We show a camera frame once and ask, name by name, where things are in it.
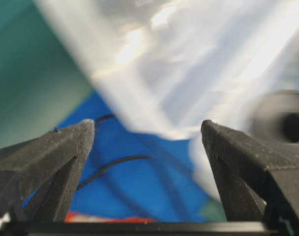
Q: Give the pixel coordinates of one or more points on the blue mat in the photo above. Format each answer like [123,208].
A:
[126,174]

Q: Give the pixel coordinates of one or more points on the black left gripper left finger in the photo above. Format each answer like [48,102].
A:
[38,178]

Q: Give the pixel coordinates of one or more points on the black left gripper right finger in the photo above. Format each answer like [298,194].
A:
[257,180]

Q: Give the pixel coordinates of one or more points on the translucent plastic tool box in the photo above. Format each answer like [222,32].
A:
[164,66]

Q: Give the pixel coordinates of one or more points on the dark round spool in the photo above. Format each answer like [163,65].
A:
[275,117]

